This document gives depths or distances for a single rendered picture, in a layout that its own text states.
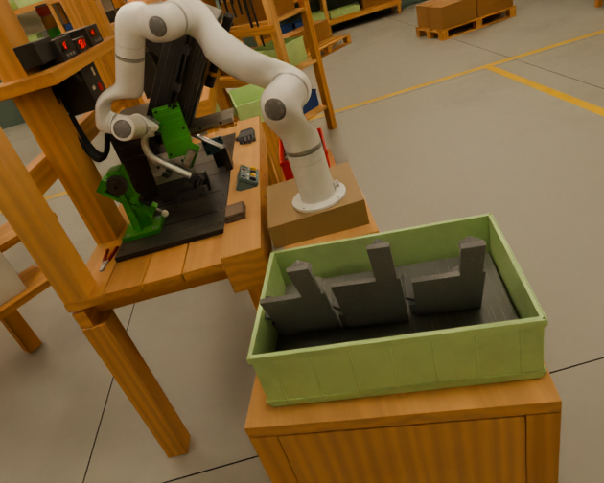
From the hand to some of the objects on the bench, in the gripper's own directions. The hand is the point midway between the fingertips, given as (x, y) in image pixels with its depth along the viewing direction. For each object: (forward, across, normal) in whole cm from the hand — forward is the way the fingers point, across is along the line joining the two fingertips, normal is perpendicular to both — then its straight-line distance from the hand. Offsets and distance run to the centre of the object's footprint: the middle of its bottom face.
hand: (150, 125), depth 191 cm
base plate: (+22, +22, -20) cm, 37 cm away
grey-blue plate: (+30, +30, -5) cm, 43 cm away
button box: (+4, +48, -3) cm, 48 cm away
